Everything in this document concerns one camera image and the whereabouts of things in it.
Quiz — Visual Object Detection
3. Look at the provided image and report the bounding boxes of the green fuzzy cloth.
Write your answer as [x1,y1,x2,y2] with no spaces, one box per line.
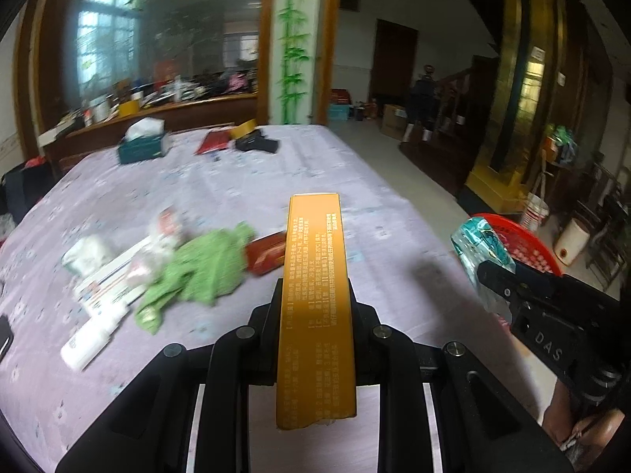
[134,222,257,337]

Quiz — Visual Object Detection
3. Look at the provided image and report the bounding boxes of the dark red flat packet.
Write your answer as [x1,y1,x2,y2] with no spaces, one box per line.
[196,129,232,156]

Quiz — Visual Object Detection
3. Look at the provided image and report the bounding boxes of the wooden counter ledge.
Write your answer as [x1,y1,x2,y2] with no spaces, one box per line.
[37,91,259,168]

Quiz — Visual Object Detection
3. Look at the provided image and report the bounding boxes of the orange carton box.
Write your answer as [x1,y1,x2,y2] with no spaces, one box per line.
[275,193,358,430]

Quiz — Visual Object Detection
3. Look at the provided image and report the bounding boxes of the white cylinder bin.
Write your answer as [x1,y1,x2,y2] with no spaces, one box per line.
[553,217,591,266]

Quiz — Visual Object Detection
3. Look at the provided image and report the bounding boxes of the red plastic basket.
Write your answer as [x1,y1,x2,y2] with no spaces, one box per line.
[466,213,564,279]

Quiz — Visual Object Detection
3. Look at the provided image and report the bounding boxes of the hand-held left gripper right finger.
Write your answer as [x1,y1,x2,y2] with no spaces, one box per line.
[347,278,575,473]

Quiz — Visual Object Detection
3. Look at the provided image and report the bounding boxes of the red snack packet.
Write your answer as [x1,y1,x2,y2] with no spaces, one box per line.
[245,231,289,277]

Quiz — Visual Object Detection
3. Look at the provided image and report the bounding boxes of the brown wooden door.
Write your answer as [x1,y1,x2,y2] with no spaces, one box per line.
[370,19,420,106]

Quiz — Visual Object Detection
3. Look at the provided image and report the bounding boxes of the yellow tape roll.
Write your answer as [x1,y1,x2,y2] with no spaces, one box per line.
[231,119,259,143]

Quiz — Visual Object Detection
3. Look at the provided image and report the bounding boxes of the person's right hand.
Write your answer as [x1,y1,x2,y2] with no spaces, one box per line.
[545,379,629,461]

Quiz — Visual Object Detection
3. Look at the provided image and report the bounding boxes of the white printed carton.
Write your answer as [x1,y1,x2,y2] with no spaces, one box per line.
[74,236,153,316]

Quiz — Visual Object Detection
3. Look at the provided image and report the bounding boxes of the gold black pillar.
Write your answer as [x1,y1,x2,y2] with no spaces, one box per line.
[466,0,568,215]

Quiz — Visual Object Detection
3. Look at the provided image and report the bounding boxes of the white bottle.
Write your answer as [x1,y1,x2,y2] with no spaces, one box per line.
[60,300,130,372]

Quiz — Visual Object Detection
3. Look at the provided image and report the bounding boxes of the black bag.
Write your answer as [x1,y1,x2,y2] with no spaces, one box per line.
[0,160,55,225]

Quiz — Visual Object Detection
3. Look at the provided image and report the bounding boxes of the white bucket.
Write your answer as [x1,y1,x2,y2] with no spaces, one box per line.
[521,193,550,235]

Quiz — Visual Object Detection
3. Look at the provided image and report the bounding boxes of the black pouch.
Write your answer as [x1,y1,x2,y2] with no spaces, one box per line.
[235,129,279,155]

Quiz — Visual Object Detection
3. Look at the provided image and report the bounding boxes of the teal tissue box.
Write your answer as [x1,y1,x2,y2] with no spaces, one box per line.
[117,118,168,165]

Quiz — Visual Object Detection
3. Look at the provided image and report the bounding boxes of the bamboo wall sticker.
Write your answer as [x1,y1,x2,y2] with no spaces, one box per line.
[273,0,316,126]

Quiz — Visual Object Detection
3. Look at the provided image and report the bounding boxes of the white plastic bag red print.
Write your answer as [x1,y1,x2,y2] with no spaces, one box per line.
[148,206,187,257]

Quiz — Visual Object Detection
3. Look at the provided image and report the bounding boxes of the cardboard box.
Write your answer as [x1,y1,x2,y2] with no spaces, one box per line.
[379,103,410,141]

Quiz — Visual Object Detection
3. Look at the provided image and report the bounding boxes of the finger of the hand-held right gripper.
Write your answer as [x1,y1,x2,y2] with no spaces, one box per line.
[476,259,565,306]

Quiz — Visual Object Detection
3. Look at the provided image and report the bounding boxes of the purple floral tablecloth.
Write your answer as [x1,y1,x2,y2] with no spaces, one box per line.
[0,123,543,473]

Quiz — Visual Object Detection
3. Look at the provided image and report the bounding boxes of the teal cartoon tissue packet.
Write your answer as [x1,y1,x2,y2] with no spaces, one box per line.
[451,218,517,313]

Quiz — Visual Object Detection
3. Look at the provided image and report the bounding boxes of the white packet green edge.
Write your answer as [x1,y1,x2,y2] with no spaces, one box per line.
[62,235,112,274]

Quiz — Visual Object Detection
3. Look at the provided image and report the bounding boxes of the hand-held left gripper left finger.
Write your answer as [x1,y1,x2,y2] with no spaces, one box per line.
[56,286,287,473]

